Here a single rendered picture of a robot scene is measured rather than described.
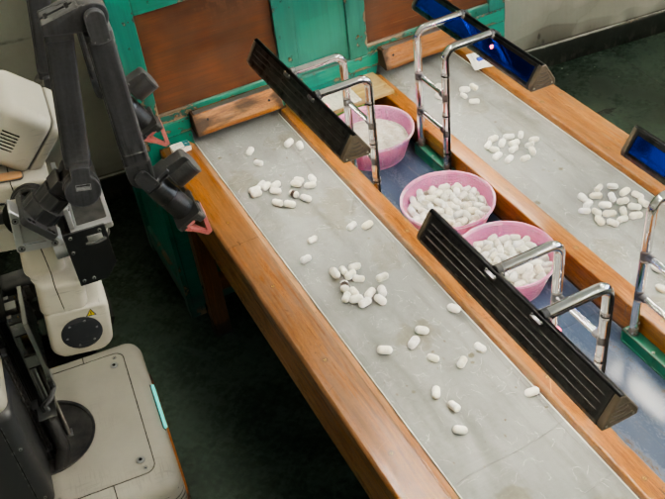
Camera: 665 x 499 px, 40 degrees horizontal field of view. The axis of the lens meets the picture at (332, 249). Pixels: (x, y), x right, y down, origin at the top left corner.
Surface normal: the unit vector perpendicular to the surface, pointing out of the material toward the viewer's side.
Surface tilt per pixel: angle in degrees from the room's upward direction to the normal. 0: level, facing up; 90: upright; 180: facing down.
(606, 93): 0
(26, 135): 90
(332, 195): 0
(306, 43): 90
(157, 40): 90
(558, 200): 0
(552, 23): 89
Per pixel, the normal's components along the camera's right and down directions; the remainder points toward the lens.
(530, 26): 0.36, 0.58
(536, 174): -0.11, -0.76
